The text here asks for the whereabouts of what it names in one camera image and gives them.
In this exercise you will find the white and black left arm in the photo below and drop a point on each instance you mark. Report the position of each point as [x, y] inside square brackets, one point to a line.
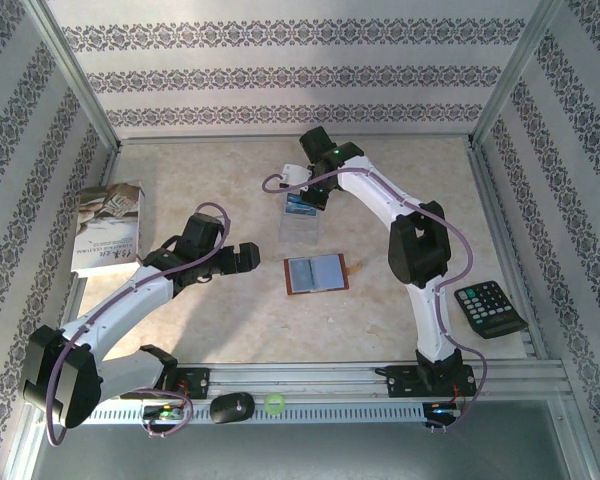
[130, 300]

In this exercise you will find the small circuit board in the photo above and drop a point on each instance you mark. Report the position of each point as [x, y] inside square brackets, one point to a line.
[165, 413]
[442, 410]

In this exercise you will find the clear card sleeve blue card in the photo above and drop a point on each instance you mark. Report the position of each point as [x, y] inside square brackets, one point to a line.
[300, 230]

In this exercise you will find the white paperback book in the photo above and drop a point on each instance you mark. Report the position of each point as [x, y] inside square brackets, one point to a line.
[107, 225]

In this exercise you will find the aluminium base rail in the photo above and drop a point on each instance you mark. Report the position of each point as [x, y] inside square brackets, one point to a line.
[305, 380]

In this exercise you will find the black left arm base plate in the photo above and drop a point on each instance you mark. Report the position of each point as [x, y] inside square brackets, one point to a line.
[197, 382]

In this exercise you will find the brown leather card holder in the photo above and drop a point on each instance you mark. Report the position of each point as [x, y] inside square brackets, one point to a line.
[315, 275]

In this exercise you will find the aluminium side rail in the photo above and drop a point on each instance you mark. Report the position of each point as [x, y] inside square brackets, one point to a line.
[492, 200]
[109, 167]

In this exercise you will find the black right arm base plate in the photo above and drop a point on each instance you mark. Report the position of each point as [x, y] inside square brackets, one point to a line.
[405, 382]

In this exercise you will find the black computer mouse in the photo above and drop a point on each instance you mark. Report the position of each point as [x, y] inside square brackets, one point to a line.
[232, 407]

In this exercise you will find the black calculator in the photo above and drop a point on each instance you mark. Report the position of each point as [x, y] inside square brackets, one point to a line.
[490, 310]

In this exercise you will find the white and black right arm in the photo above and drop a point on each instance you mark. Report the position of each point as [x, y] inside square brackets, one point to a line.
[415, 250]

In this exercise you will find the aluminium frame post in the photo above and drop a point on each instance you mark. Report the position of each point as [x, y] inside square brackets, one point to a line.
[517, 70]
[75, 75]

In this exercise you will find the blue credit card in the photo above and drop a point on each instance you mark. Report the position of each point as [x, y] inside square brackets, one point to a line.
[295, 207]

